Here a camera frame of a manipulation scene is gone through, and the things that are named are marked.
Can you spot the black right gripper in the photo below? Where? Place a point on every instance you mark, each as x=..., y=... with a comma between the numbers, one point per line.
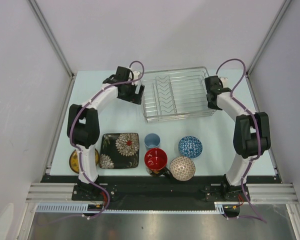
x=212, y=107

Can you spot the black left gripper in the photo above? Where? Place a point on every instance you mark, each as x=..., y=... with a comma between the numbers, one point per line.
x=136, y=98

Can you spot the metal wire dish rack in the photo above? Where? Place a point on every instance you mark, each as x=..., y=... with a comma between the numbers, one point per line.
x=175, y=94

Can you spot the blue triangle pattern bowl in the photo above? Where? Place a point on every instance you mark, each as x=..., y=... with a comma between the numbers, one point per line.
x=190, y=147

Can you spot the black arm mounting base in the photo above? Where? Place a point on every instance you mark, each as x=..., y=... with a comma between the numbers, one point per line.
x=161, y=192

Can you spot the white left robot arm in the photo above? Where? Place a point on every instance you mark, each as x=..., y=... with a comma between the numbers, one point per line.
x=83, y=127

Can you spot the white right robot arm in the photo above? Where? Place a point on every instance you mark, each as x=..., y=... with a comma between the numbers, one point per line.
x=251, y=137

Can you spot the light blue cup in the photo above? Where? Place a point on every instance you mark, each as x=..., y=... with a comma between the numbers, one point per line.
x=151, y=141

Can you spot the black square floral plate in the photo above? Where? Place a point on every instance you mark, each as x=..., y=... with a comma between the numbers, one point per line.
x=119, y=151

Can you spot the red black skull mug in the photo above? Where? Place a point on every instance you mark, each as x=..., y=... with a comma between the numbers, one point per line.
x=156, y=161

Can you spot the yellow round plate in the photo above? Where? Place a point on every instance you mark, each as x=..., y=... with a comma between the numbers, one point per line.
x=74, y=162

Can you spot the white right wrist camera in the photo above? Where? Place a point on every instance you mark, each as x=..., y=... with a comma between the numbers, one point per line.
x=224, y=81

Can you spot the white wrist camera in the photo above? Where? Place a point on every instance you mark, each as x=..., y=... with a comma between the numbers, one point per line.
x=224, y=81
x=135, y=76

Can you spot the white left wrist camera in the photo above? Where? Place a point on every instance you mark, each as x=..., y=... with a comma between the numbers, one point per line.
x=135, y=76

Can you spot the white slotted cable duct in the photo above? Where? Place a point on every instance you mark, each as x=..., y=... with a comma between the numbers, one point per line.
x=91, y=208

